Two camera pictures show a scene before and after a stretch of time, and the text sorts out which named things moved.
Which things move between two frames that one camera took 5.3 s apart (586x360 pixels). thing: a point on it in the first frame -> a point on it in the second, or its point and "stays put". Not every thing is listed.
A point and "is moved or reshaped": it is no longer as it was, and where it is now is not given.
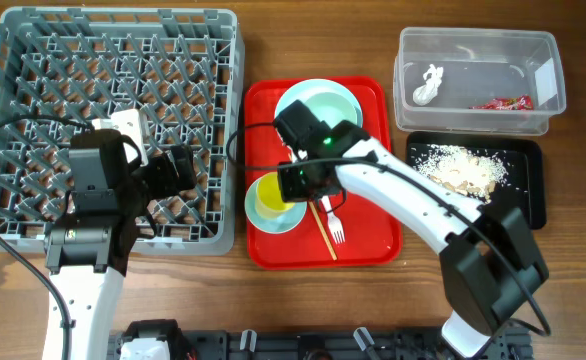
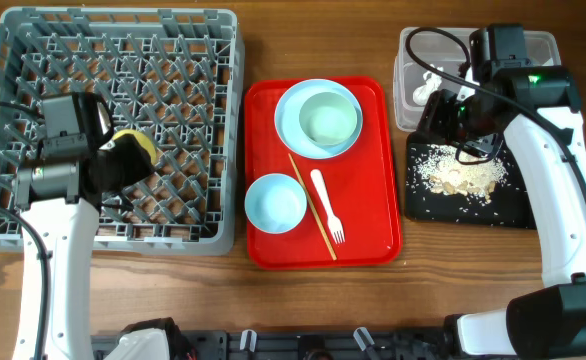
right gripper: [290, 192] -> [434, 119]
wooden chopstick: [320, 225] stays put
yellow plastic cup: [269, 199] is moved or reshaped
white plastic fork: [334, 223] stays put
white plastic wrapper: [427, 92] stays put
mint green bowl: [333, 108] stays put
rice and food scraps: [468, 172] stays put
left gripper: [168, 184] -> [143, 165]
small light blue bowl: [281, 224] stays put
